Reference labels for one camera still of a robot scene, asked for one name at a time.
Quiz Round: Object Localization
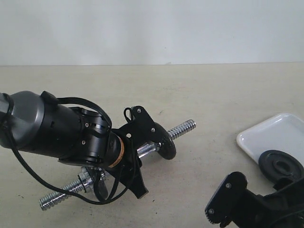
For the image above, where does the black weight plate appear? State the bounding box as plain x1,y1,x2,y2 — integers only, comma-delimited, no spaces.
258,150,304,183
93,171,109,202

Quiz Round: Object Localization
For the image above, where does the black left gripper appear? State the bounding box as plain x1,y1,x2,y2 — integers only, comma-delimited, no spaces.
110,123,148,199

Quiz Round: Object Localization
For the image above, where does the white rectangular tray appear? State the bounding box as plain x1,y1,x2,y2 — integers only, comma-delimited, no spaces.
236,113,304,209

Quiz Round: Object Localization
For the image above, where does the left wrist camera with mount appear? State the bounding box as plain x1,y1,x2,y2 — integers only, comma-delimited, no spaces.
121,105,163,143

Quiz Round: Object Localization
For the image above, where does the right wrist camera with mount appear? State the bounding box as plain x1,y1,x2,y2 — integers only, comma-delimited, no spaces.
205,171,247,224

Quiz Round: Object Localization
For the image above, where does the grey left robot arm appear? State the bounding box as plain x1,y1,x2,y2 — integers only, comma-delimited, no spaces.
0,91,149,204

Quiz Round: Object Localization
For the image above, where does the chrome threaded dumbbell bar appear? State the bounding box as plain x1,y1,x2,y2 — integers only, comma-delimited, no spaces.
39,119,196,211

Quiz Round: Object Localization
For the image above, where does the chrome spin-lock collar nut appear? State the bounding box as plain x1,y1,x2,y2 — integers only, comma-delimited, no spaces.
78,167,106,192

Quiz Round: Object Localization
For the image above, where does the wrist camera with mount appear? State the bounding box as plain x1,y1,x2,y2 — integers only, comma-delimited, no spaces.
121,105,163,143
205,171,247,224

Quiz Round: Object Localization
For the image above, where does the black weight plate end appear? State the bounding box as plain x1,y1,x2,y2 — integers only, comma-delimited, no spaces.
155,123,176,160

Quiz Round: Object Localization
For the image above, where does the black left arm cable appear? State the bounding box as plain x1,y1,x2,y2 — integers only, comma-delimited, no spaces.
0,94,143,205

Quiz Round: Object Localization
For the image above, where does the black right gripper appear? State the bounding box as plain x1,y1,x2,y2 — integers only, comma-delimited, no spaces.
220,179,304,228

